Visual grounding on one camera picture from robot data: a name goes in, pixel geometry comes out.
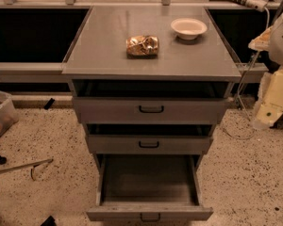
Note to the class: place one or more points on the grey bottom drawer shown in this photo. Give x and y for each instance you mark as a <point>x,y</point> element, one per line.
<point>149,188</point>

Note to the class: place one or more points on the grey drawer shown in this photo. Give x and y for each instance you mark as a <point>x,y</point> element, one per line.
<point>149,188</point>
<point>149,102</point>
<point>149,138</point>

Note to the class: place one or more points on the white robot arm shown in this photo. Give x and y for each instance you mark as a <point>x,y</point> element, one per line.
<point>269,106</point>

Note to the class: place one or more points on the grey metal drawer cabinet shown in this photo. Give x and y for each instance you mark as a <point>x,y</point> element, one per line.
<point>100,50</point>

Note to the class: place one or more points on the grey top drawer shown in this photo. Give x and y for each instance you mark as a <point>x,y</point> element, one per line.
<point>149,102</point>

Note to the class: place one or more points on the grey middle drawer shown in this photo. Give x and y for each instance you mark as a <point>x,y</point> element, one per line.
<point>149,138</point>

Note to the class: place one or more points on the white paper bowl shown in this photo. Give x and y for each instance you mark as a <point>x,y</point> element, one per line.
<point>188,29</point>

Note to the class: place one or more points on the small black floor block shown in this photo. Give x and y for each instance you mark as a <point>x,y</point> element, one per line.
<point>49,104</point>

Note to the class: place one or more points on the long metal rod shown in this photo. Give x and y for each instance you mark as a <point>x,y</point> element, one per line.
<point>34,164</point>

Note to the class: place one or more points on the clear plastic storage bin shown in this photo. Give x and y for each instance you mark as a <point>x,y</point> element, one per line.
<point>8,114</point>

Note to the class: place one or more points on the black object bottom edge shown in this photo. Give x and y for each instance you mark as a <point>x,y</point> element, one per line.
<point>50,221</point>

